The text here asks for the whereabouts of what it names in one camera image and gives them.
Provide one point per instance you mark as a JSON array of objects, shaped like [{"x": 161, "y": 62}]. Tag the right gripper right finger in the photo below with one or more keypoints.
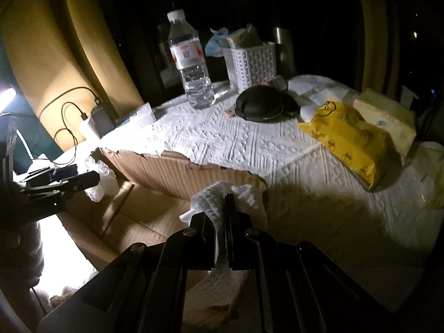
[{"x": 247, "y": 247}]

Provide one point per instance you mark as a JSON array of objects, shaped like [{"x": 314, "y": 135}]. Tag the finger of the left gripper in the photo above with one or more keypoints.
[{"x": 69, "y": 185}]

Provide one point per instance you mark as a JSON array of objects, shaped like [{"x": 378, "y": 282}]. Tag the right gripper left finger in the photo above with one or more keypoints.
[{"x": 193, "y": 248}]

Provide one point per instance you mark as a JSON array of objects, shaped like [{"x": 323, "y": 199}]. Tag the white towel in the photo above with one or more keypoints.
[{"x": 222, "y": 201}]

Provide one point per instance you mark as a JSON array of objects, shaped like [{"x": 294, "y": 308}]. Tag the white charger adapter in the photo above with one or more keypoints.
[{"x": 89, "y": 130}]

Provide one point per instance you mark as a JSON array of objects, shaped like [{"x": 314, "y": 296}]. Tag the brown cardboard box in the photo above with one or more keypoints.
[{"x": 154, "y": 199}]

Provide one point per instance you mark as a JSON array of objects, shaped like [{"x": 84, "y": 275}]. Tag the dark grey charger adapter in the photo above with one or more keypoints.
[{"x": 103, "y": 123}]

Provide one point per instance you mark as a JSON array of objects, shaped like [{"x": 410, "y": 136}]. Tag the white textured tablecloth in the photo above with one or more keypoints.
[{"x": 381, "y": 237}]

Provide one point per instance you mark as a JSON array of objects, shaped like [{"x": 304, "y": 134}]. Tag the white perforated plastic basket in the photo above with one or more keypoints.
[{"x": 250, "y": 67}]

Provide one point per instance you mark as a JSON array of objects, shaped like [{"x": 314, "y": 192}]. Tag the clear plastic water bottle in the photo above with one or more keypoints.
[{"x": 188, "y": 56}]

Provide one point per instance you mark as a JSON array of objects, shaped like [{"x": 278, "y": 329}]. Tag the pale yellow tissue pack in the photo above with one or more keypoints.
[{"x": 385, "y": 113}]

